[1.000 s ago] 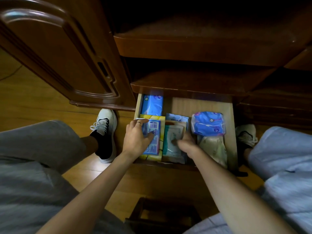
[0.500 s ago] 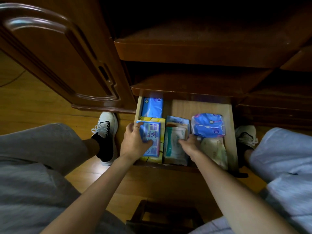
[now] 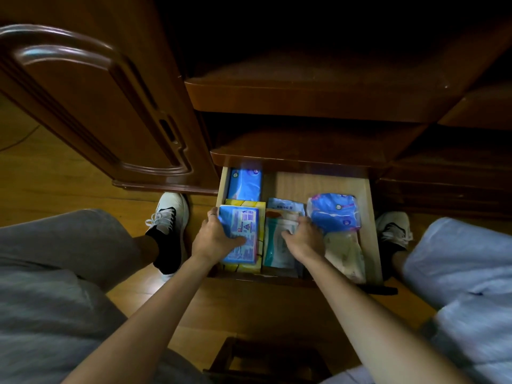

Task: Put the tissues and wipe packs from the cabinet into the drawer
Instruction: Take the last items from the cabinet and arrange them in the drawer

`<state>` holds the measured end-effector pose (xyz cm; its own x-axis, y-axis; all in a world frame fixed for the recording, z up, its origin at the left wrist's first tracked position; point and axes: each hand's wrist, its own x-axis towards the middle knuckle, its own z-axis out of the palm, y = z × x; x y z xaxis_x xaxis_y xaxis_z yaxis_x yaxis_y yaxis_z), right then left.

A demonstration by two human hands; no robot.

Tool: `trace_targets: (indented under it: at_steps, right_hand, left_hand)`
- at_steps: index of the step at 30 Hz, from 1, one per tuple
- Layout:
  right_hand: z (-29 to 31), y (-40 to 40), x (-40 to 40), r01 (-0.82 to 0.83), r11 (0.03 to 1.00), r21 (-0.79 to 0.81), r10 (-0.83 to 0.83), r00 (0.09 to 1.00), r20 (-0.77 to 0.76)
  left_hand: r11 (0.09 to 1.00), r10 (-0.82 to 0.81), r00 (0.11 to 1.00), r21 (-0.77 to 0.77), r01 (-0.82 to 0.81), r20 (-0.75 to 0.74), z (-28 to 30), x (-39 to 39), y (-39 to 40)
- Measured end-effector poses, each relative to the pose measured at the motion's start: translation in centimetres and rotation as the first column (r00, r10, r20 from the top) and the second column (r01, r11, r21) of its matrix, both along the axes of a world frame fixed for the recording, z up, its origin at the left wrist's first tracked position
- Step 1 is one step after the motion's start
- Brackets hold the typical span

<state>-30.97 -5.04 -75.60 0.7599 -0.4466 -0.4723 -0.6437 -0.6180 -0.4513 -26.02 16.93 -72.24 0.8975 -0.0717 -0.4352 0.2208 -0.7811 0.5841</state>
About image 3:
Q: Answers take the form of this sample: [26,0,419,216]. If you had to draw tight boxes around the person's left hand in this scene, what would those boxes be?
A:
[191,207,248,269]

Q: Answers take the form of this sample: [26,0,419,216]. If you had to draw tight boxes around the person's right forearm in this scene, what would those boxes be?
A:
[298,255,474,384]

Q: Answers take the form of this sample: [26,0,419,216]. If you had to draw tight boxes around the blue tissue packet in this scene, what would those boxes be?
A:
[218,205,260,265]

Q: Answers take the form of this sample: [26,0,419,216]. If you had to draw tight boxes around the yellow cardboard box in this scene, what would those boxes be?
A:
[219,198,267,274]

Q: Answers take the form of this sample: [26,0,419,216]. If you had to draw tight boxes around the blue and white plastic pack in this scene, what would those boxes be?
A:
[306,193,362,235]

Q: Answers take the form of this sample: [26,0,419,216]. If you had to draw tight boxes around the dark wooden stool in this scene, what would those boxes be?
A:
[203,336,333,384]

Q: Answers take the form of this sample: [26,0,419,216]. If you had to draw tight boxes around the person's left leg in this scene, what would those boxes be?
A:
[131,234,161,273]

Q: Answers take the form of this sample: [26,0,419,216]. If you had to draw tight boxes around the pale blue flat pouch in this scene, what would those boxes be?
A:
[266,197,307,221]

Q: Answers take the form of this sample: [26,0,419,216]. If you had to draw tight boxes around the light blue tissue pack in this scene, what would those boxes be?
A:
[227,168,263,203]

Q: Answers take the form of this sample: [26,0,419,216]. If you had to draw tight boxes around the teal and white pouch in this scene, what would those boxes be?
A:
[262,218,305,277]

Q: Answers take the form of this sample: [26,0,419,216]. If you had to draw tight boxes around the person's left forearm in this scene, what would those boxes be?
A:
[62,255,219,384]

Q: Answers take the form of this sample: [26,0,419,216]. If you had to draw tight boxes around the dark wooden cabinet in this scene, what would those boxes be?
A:
[154,0,512,221]

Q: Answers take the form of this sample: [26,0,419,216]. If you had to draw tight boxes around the beige plastic packet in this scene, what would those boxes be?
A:
[322,230,367,285]

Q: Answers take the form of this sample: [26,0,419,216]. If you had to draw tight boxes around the grey shorts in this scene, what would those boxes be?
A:
[0,209,512,384]

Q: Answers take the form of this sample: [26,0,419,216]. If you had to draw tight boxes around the person's right leg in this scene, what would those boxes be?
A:
[390,249,413,281]

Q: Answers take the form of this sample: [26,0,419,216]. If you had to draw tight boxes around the wooden cabinet door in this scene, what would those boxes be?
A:
[0,0,220,197]

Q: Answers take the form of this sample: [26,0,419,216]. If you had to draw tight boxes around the person's right hand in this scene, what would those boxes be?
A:
[281,216,327,265]

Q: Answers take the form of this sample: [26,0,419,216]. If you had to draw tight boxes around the wooden drawer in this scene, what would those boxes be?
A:
[207,165,399,297]

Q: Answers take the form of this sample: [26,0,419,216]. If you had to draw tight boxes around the thin dark cable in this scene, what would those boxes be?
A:
[0,124,41,153]

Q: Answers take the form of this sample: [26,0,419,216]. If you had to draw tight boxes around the white and black shoe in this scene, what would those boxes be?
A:
[144,191,190,281]
[375,211,414,282]

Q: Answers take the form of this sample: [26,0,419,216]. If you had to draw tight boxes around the person's leg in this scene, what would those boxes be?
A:
[131,234,161,273]
[390,249,413,281]

